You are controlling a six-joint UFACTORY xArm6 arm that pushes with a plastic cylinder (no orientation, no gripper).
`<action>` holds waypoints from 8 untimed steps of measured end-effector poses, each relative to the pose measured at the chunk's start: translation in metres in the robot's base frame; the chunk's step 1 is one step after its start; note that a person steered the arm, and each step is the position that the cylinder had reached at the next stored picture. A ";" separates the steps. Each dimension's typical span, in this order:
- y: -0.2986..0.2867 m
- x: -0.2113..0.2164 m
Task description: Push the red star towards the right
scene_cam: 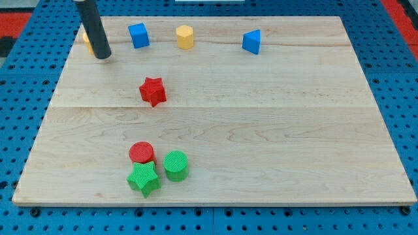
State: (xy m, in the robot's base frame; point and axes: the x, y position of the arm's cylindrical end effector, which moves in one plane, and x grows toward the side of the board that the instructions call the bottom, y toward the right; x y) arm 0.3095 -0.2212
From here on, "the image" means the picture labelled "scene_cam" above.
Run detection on red star block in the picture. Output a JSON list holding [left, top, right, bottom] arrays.
[[139, 77, 167, 107]]

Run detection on green star block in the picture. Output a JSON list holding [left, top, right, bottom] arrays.
[[127, 161, 161, 198]]

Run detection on light wooden board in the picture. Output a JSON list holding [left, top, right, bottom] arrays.
[[12, 16, 417, 207]]

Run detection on green cylinder block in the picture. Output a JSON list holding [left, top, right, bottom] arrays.
[[163, 150, 189, 182]]

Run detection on red cylinder block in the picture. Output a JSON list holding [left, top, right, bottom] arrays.
[[129, 142, 157, 164]]

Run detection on yellow hexagon block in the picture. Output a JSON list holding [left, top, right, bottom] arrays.
[[176, 25, 194, 50]]

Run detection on blue triangular prism block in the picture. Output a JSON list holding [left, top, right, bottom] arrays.
[[242, 29, 261, 55]]

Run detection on blue cube block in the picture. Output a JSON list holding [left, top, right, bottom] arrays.
[[128, 23, 150, 48]]

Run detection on yellow block behind rod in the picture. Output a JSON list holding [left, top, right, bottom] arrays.
[[82, 32, 94, 55]]

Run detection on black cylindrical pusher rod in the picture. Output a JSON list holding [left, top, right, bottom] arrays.
[[73, 0, 112, 59]]

